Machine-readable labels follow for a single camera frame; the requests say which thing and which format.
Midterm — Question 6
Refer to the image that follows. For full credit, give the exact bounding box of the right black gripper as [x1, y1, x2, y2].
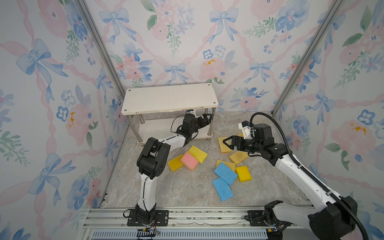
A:
[223, 136, 263, 155]

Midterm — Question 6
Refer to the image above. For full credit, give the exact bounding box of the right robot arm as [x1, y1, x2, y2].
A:
[223, 121, 358, 240]

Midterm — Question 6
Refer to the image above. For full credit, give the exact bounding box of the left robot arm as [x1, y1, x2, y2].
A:
[133, 110, 214, 226]

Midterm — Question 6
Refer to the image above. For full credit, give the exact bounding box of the white two-tier shelf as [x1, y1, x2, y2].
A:
[122, 83, 219, 145]

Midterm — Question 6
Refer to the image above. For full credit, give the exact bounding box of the dark yellow sponge centre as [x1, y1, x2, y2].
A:
[229, 151, 249, 166]

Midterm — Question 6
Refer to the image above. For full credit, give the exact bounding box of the yellow sponge under blue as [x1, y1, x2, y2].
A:
[216, 160, 236, 172]

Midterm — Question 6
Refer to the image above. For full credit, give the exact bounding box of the upper blue sponge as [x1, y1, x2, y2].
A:
[214, 163, 238, 186]

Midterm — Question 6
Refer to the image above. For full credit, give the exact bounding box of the bright yellow sponge right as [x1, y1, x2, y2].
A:
[235, 166, 252, 182]

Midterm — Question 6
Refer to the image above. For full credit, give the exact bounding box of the yellow sponge beside pink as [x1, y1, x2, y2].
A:
[188, 146, 208, 164]

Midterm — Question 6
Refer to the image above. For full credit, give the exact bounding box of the lower blue sponge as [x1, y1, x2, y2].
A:
[212, 178, 234, 202]

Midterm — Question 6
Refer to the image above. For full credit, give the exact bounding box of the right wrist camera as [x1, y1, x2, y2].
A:
[238, 121, 255, 140]

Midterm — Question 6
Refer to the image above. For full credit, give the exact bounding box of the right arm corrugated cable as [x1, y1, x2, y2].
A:
[249, 112, 370, 240]

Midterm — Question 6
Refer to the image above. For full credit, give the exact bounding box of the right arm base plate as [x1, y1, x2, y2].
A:
[244, 210, 288, 228]

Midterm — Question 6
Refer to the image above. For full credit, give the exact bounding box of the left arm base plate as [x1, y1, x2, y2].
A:
[127, 210, 169, 227]

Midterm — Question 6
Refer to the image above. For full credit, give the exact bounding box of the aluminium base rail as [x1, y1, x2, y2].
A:
[78, 207, 317, 240]

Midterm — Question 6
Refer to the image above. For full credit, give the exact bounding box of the right aluminium frame post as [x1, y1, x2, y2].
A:
[271, 0, 345, 117]

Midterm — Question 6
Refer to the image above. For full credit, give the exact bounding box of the aluminium frame post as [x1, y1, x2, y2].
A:
[74, 0, 125, 98]
[271, 0, 345, 117]

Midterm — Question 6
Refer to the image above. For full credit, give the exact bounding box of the left aluminium frame post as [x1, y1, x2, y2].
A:
[74, 0, 125, 98]

